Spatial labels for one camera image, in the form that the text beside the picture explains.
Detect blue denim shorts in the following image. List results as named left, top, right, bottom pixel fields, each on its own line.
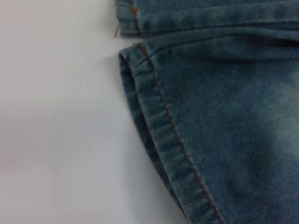
left=114, top=0, right=299, bottom=224

